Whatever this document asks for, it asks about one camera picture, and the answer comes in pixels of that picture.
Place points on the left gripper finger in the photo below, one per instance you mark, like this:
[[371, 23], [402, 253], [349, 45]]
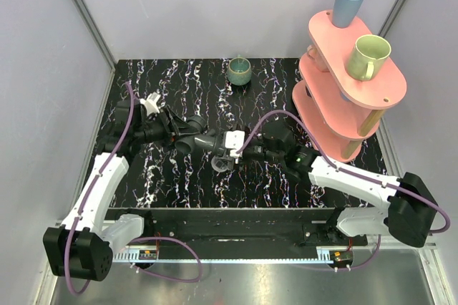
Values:
[[183, 132], [173, 121]]

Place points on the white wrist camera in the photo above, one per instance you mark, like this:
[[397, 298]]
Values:
[[150, 104], [233, 141]]

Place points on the pink three-tier shelf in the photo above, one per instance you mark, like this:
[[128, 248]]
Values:
[[339, 111]]

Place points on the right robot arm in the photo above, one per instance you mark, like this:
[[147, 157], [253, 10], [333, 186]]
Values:
[[401, 207]]

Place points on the blue plastic cup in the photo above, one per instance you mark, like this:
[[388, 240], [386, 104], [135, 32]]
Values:
[[344, 12]]

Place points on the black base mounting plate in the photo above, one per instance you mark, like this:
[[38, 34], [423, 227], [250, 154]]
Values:
[[302, 226]]

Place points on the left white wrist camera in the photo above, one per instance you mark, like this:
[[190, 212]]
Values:
[[150, 104]]

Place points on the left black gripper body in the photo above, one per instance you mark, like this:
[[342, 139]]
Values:
[[166, 123]]

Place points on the dark grey pipe tee fitting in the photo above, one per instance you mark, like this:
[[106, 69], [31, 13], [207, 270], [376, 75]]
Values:
[[195, 137]]

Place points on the teal ceramic bowl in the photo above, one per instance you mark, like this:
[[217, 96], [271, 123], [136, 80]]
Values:
[[239, 71]]

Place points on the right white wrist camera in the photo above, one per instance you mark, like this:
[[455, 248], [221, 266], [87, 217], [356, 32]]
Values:
[[233, 141]]

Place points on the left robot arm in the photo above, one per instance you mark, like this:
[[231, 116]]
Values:
[[81, 247]]

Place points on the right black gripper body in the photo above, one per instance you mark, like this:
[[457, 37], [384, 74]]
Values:
[[256, 151]]

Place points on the aluminium rail frame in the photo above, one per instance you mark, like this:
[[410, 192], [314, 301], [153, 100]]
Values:
[[153, 248]]

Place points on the green ceramic mug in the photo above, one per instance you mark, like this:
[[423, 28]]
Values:
[[367, 57]]

